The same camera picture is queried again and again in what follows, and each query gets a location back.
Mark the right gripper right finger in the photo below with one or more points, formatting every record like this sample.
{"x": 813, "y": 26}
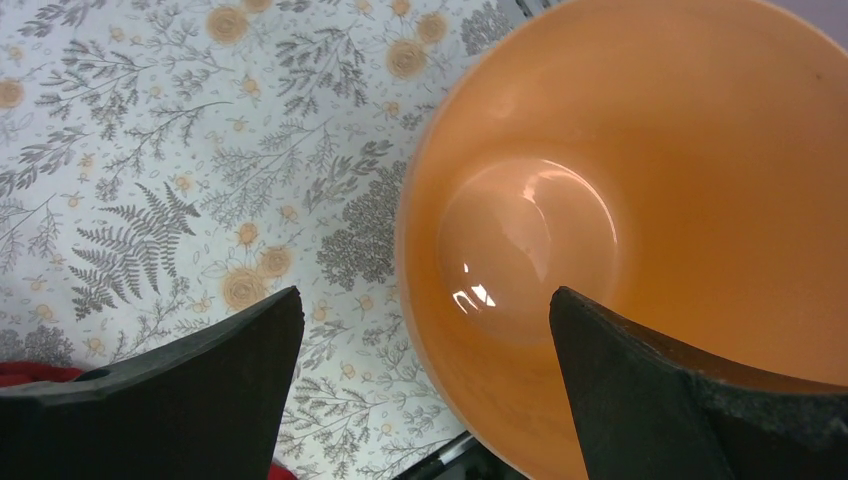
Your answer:
{"x": 648, "y": 406}

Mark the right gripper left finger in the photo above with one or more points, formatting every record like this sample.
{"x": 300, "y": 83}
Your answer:
{"x": 243, "y": 365}

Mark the orange plastic trash bin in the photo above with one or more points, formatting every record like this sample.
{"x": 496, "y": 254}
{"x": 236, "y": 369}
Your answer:
{"x": 683, "y": 163}

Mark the red cloth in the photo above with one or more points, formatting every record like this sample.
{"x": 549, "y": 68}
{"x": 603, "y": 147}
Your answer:
{"x": 40, "y": 374}

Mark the floral patterned table mat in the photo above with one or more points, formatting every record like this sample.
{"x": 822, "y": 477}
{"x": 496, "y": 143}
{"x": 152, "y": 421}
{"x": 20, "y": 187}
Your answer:
{"x": 166, "y": 164}

